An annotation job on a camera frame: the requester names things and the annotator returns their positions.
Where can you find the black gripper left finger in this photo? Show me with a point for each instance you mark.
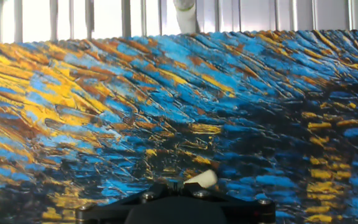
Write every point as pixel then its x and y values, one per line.
pixel 120 203

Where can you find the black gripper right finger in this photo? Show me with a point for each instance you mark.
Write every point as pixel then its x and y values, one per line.
pixel 235 205

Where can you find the wooden drumstick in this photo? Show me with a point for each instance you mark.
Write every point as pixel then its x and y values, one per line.
pixel 202 179

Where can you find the blue yellow painted cloth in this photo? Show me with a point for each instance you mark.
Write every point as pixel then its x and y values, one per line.
pixel 166 109

